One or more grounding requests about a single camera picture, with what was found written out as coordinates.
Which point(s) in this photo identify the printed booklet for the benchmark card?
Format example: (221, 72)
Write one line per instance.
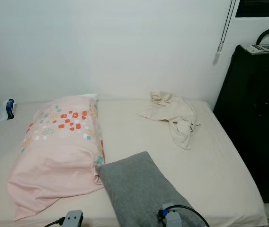
(264, 48)

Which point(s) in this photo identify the black cabinet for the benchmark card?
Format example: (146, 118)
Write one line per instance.
(257, 118)

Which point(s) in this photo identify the pink patterned pillow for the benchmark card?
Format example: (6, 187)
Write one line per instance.
(58, 156)

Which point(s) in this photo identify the grey pillow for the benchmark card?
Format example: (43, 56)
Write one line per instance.
(134, 189)

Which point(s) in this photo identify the beige crumpled cloth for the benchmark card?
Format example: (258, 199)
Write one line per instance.
(174, 116)

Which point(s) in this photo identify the dark window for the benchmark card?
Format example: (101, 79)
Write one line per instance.
(262, 8)

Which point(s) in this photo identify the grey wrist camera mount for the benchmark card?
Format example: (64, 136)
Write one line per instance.
(171, 217)
(75, 218)

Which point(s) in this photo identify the bed with beige sheet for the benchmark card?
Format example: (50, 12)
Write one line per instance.
(219, 165)

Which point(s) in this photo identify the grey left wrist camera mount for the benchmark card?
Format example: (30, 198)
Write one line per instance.
(75, 218)

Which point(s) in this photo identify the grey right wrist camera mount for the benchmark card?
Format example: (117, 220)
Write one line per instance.
(171, 217)

